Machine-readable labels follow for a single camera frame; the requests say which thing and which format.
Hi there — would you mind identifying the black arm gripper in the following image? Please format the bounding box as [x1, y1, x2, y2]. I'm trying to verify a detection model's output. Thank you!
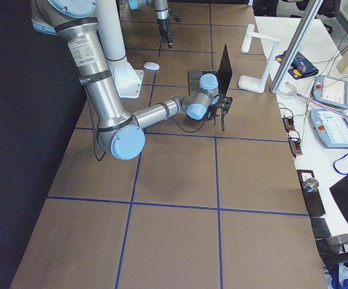
[157, 18, 173, 49]

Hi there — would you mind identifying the white computer mouse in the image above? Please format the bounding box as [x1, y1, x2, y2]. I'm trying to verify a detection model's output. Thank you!
[143, 61, 160, 71]

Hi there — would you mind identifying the grey laptop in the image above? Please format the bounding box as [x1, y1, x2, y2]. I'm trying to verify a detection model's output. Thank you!
[188, 44, 233, 96]

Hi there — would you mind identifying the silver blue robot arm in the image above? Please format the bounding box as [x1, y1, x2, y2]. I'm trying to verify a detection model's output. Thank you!
[128, 0, 173, 49]
[31, 1, 219, 160]

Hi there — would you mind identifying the white desk lamp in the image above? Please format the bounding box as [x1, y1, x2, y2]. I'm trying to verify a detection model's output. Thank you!
[237, 23, 282, 93]

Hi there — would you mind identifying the blue yellow pouch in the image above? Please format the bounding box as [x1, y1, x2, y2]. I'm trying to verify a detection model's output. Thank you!
[288, 52, 318, 80]

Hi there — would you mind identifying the upper orange black connector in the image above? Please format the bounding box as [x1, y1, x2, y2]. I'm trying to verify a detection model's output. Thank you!
[282, 116, 295, 132]

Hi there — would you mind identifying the orange black connector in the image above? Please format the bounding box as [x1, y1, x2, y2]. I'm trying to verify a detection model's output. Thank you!
[282, 116, 295, 132]
[288, 137, 302, 157]

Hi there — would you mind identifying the lower orange black connector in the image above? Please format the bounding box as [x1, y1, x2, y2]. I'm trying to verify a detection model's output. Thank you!
[288, 137, 302, 157]

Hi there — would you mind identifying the upper teach pendant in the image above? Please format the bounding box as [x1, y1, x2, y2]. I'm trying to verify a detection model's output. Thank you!
[311, 75, 348, 109]

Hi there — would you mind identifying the teach pendant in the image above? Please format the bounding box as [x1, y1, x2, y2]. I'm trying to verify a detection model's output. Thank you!
[311, 75, 348, 109]
[309, 108, 348, 149]

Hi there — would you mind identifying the thin metal rod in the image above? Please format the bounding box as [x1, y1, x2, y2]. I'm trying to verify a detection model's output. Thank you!
[277, 82, 348, 120]

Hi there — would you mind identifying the lower teach pendant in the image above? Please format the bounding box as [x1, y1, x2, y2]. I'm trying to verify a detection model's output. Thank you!
[309, 108, 348, 149]

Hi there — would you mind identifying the silver metal cylinder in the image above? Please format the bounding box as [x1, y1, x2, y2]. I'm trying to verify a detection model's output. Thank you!
[302, 178, 319, 193]

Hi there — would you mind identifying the black flat box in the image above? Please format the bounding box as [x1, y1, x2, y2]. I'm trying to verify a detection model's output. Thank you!
[297, 170, 326, 217]

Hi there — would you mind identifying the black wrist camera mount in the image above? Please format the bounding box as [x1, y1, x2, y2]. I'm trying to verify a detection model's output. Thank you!
[209, 94, 233, 117]

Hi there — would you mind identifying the aluminium profile post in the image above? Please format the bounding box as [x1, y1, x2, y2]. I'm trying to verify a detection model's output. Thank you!
[270, 0, 323, 93]

